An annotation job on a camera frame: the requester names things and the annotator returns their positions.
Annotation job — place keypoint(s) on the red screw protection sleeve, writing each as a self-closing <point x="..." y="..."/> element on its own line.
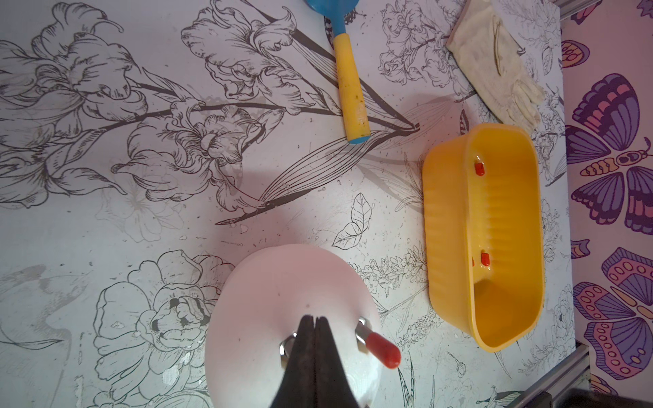
<point x="385" y="351"/>

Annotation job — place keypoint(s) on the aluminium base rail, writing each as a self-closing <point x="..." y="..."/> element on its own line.
<point x="554" y="387"/>

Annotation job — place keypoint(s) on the yellow plastic tray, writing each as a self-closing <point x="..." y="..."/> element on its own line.
<point x="499" y="213"/>

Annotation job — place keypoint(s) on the white dome with screws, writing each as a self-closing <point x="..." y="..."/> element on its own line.
<point x="261" y="305"/>

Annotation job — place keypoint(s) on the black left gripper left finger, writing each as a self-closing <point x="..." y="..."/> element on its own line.
<point x="298" y="387"/>

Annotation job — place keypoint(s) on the cream fabric work glove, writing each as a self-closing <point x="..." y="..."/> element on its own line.
<point x="488" y="56"/>

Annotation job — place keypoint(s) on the blue yellow garden rake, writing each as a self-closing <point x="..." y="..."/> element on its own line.
<point x="357" y="128"/>

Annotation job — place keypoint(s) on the steel screw on dome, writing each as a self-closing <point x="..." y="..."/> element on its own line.
<point x="285" y="349"/>
<point x="362" y="330"/>

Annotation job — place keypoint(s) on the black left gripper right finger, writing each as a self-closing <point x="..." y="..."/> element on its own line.
<point x="332" y="387"/>

